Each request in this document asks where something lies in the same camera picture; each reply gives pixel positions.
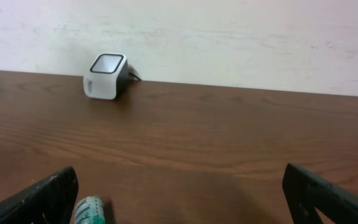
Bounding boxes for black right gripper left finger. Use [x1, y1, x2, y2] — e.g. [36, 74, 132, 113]
[0, 167, 79, 223]

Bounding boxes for white barcode scanner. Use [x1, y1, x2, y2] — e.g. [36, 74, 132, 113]
[83, 53, 129, 100]

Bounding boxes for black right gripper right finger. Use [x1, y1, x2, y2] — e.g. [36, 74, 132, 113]
[282, 163, 358, 223]

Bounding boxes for blue mouthwash bottle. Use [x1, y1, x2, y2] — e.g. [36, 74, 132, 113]
[74, 195, 106, 224]

